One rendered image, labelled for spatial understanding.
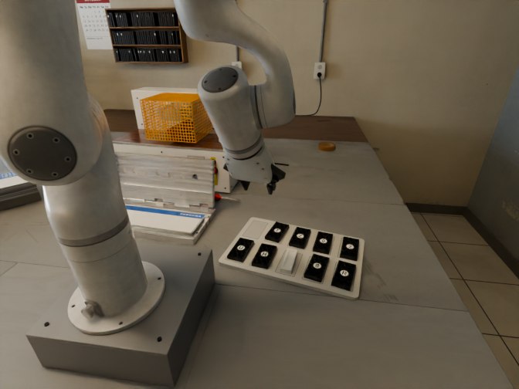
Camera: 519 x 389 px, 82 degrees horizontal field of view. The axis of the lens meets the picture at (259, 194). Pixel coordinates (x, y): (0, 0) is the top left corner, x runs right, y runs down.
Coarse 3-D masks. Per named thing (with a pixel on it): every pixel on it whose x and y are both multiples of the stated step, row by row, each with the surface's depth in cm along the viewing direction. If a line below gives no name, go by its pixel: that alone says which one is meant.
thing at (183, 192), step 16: (128, 160) 114; (144, 160) 112; (160, 160) 111; (176, 160) 108; (192, 160) 107; (208, 160) 106; (128, 176) 116; (144, 176) 114; (160, 176) 112; (176, 176) 111; (192, 176) 110; (208, 176) 108; (128, 192) 116; (144, 192) 115; (160, 192) 113; (176, 192) 112; (192, 192) 110; (208, 192) 110
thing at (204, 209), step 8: (128, 200) 119; (144, 200) 116; (160, 200) 116; (160, 208) 113; (168, 208) 113; (176, 208) 113; (184, 208) 113; (192, 208) 113; (200, 208) 113; (208, 208) 111; (208, 224) 107; (136, 232) 99; (144, 232) 99; (152, 232) 99; (160, 232) 99; (200, 232) 101; (160, 240) 99; (168, 240) 98; (176, 240) 97; (184, 240) 96; (192, 240) 95
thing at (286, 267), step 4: (288, 252) 89; (292, 252) 90; (296, 252) 89; (284, 256) 88; (288, 256) 88; (292, 256) 88; (284, 260) 86; (288, 260) 87; (292, 260) 86; (284, 264) 85; (288, 264) 85; (292, 264) 85; (280, 268) 83; (284, 268) 83; (288, 268) 83; (292, 268) 84; (288, 272) 83
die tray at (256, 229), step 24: (264, 240) 97; (288, 240) 97; (312, 240) 97; (336, 240) 97; (360, 240) 97; (240, 264) 87; (336, 264) 87; (360, 264) 87; (312, 288) 79; (336, 288) 78
